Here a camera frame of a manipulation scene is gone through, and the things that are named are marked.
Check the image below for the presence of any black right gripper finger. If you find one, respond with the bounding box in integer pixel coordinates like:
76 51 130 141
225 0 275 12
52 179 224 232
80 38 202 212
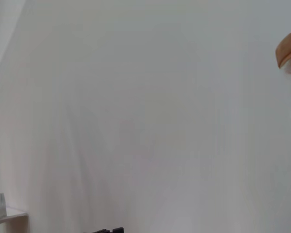
83 227 125 233

